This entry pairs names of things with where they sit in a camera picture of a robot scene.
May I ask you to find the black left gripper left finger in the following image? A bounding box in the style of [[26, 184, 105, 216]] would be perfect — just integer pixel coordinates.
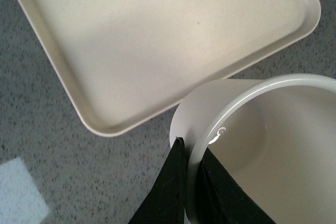
[[129, 137, 187, 223]]

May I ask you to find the white smiley mug black handle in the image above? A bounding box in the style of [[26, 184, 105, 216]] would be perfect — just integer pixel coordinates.
[[170, 74, 335, 223]]

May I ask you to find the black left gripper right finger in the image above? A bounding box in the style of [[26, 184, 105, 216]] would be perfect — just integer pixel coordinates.
[[199, 149, 274, 223]]

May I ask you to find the beige rectangular plastic tray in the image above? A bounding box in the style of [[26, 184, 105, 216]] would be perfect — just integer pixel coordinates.
[[18, 0, 321, 137]]

